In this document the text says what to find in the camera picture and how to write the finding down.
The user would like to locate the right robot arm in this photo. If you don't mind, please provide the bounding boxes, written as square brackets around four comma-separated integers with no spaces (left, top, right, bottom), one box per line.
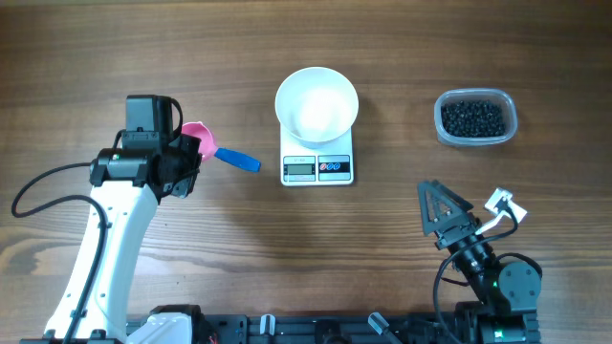
[417,181,543,343]

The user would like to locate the black beans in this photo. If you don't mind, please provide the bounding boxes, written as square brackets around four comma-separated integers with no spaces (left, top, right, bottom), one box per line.
[441,100,506,138]

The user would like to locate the white digital kitchen scale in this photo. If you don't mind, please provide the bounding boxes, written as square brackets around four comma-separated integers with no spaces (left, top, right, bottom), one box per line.
[280,128,355,187]

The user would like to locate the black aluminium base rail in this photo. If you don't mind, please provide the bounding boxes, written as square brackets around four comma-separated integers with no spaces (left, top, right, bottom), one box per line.
[123,312,542,344]

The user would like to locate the right black camera cable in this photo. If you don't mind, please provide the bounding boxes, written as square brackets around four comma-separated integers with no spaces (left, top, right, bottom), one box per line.
[432,204,520,344]

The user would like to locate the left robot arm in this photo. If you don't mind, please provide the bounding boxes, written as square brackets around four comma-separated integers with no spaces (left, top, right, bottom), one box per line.
[40,95,202,343]

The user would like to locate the white bowl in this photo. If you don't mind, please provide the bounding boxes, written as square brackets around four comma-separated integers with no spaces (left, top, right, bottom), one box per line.
[274,67,360,146]

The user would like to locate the pink scoop blue handle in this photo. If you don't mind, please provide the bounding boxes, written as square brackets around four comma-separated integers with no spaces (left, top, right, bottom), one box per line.
[182,121,261,173]

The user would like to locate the clear plastic container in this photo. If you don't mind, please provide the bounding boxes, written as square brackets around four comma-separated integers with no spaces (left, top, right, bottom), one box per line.
[434,88,518,147]

